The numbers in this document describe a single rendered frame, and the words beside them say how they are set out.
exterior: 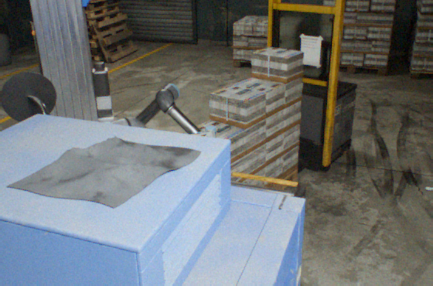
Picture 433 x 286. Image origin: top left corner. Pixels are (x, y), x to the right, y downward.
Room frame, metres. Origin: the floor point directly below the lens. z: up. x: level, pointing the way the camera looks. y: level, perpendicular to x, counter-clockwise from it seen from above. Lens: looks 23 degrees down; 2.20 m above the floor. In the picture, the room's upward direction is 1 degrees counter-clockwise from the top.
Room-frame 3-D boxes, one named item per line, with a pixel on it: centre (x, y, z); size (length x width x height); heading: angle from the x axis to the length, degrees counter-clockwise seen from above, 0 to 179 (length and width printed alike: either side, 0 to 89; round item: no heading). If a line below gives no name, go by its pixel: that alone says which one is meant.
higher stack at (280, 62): (3.90, -0.57, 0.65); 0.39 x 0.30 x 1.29; 50
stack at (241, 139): (3.34, -0.10, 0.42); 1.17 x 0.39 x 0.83; 140
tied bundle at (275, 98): (3.67, -0.38, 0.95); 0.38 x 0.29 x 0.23; 50
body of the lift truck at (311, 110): (4.51, -1.09, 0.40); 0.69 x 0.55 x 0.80; 50
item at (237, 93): (3.44, -0.19, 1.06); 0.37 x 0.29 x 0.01; 50
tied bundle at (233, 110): (3.44, -0.19, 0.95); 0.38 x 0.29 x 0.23; 50
